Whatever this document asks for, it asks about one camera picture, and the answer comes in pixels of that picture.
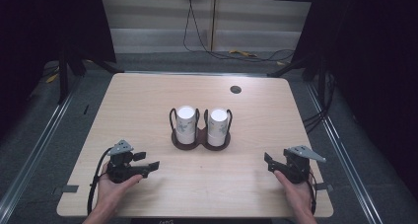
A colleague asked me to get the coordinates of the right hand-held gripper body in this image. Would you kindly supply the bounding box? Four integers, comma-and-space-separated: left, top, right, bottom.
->
282, 144, 327, 186

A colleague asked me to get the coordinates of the bundle of black cables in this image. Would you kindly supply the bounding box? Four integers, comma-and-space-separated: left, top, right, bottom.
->
302, 71, 337, 134

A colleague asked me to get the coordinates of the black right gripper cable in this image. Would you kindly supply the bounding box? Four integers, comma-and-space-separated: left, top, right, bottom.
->
307, 170, 318, 216

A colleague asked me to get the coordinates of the metal floor rail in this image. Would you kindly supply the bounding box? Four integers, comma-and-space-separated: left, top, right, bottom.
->
305, 81, 384, 224
0, 77, 80, 216

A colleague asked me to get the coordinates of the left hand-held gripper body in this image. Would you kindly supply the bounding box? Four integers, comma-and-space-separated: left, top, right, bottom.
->
106, 139, 145, 185

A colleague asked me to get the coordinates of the dark double cup holder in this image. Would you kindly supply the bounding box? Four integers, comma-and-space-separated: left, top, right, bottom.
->
169, 107, 234, 152

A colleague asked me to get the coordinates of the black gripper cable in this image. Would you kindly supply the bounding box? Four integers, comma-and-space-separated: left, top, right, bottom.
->
307, 170, 318, 216
86, 146, 114, 216

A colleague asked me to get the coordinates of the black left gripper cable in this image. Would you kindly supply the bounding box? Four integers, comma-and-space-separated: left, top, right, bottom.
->
86, 146, 114, 216

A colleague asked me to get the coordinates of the black metal stand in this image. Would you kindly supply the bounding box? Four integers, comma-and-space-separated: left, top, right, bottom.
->
57, 49, 116, 106
266, 54, 328, 104

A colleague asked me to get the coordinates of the black curtain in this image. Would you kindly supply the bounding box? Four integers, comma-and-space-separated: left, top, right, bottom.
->
291, 0, 418, 202
0, 0, 117, 143

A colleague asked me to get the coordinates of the person's left hand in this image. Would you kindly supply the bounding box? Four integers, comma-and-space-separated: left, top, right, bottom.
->
97, 162, 144, 215

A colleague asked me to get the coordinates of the black hanging cable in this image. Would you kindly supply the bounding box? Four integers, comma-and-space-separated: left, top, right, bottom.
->
182, 0, 296, 64

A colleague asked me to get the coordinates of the stack of white paper cups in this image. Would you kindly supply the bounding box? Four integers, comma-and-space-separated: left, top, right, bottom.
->
174, 105, 197, 146
206, 108, 230, 148

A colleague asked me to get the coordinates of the grey table bracket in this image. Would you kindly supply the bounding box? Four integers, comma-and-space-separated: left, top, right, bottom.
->
314, 182, 334, 192
53, 184, 80, 195

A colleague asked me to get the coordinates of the person's right hand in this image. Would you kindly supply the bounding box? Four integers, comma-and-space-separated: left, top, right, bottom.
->
273, 169, 315, 218

